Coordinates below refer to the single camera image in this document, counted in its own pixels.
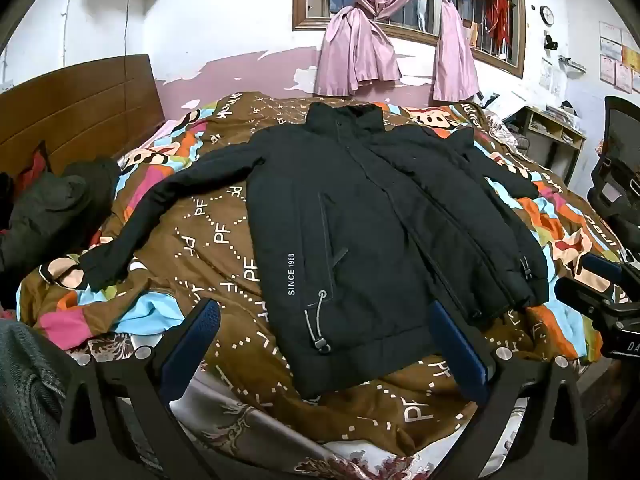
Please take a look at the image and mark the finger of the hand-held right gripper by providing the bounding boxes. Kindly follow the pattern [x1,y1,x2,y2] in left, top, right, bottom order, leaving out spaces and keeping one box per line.
[582,254,623,286]
[554,277,621,315]

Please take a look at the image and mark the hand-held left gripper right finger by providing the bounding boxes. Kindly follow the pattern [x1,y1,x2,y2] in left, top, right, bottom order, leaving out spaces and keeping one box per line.
[430,301,591,480]

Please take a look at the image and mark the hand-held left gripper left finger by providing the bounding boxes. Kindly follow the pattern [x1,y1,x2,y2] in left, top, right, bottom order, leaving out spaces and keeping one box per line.
[52,299,222,480]

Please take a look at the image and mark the black jacket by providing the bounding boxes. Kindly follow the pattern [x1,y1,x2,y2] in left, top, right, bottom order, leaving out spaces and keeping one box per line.
[80,101,551,401]

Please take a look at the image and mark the dark clothes pile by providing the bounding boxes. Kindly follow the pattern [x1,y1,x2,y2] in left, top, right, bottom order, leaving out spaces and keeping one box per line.
[0,157,121,271]

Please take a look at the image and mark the red hanging clothes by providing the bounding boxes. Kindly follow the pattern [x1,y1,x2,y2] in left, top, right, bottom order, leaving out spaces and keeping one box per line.
[482,0,516,53]

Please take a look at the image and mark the black office chair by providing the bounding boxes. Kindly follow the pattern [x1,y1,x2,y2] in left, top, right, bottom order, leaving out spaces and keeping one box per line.
[587,96,640,256]

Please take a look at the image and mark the brown printed blanket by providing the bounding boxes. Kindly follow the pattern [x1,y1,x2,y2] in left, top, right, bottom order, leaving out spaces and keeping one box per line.
[17,91,626,461]

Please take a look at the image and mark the wooden desk shelf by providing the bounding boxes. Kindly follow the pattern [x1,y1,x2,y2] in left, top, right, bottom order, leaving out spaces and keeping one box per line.
[500,92,587,186]

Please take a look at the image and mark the red cloth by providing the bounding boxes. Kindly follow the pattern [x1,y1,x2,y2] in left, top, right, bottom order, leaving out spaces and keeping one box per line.
[14,144,52,188]

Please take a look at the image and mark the pink curtain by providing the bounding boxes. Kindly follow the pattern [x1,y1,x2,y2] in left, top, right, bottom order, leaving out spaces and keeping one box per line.
[314,0,431,97]
[432,0,521,102]

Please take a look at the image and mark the wooden headboard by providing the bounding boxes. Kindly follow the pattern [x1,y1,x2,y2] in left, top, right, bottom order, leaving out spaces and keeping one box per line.
[0,54,166,176]

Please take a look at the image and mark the wall papers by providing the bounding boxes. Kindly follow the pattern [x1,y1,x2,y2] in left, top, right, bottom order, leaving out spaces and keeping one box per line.
[598,21,640,95]

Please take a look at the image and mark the wall cable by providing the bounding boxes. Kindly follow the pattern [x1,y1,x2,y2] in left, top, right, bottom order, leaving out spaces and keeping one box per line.
[62,0,74,68]

